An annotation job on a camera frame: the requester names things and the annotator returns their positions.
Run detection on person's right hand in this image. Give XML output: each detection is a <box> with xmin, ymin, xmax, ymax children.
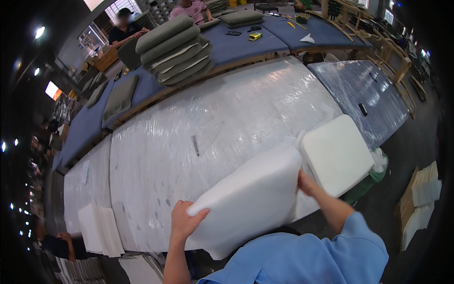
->
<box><xmin>297</xmin><ymin>169</ymin><xmax>322</xmax><ymax>198</ymax></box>

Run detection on person's left hand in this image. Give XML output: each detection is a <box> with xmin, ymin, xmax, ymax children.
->
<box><xmin>170</xmin><ymin>200</ymin><xmax>210</xmax><ymax>244</ymax></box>

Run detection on white wadding-wrapped foam cushion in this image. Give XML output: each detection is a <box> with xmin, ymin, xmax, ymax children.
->
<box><xmin>186</xmin><ymin>146</ymin><xmax>303</xmax><ymax>261</ymax></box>

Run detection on white square foam cushion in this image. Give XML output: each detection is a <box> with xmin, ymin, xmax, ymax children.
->
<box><xmin>300</xmin><ymin>114</ymin><xmax>376</xmax><ymax>199</ymax></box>

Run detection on stack of grey fabric pieces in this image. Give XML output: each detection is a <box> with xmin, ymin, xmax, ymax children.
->
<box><xmin>118</xmin><ymin>253</ymin><xmax>164</xmax><ymax>284</ymax></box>

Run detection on green bag of white stuffing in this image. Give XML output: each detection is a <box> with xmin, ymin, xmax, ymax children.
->
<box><xmin>341</xmin><ymin>147</ymin><xmax>389</xmax><ymax>206</ymax></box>

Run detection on stack of white wadding sheets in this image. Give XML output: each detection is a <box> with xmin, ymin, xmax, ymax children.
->
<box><xmin>78</xmin><ymin>203</ymin><xmax>126</xmax><ymax>258</ymax></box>

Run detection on grey-green cushion cover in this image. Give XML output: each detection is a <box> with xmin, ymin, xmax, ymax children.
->
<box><xmin>102</xmin><ymin>75</ymin><xmax>140</xmax><ymax>122</ymax></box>

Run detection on grey-green fabric piece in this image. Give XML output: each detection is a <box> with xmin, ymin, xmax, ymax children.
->
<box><xmin>86</xmin><ymin>80</ymin><xmax>109</xmax><ymax>109</ymax></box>

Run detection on wooden chair frames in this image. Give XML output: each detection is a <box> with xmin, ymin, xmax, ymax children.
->
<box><xmin>306</xmin><ymin>0</ymin><xmax>428</xmax><ymax>120</ymax></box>

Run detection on stack of grey-green seat cushions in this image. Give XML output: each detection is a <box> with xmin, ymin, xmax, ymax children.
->
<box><xmin>135</xmin><ymin>14</ymin><xmax>215</xmax><ymax>87</ymax></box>

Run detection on grey-green cushion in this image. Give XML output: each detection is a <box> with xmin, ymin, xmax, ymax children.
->
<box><xmin>117</xmin><ymin>37</ymin><xmax>142</xmax><ymax>71</ymax></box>

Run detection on pair of grey-green cushions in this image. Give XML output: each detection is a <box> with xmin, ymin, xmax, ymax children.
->
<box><xmin>219</xmin><ymin>9</ymin><xmax>265</xmax><ymax>30</ymax></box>

